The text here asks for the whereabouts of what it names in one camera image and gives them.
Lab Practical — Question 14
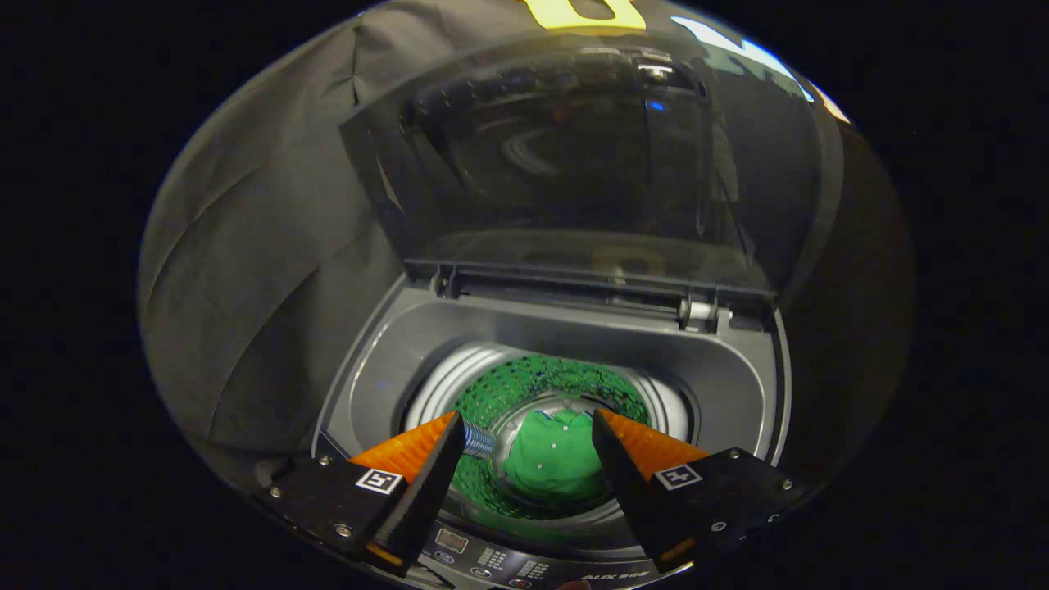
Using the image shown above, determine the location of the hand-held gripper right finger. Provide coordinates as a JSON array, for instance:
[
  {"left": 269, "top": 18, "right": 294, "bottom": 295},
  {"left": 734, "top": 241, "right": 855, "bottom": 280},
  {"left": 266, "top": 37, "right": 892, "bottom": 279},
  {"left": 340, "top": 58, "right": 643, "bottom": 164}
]
[{"left": 590, "top": 410, "right": 820, "bottom": 574}]

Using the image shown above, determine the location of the green polo shirt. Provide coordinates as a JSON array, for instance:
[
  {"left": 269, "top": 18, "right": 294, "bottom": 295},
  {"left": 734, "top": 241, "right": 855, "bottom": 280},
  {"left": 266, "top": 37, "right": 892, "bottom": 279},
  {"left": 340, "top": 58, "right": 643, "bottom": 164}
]
[{"left": 502, "top": 410, "right": 607, "bottom": 502}]

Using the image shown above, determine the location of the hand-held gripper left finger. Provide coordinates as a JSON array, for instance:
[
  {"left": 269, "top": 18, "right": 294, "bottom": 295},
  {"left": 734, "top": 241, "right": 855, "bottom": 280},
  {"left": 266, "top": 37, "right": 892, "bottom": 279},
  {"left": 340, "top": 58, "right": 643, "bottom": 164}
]
[{"left": 254, "top": 411, "right": 468, "bottom": 577}]

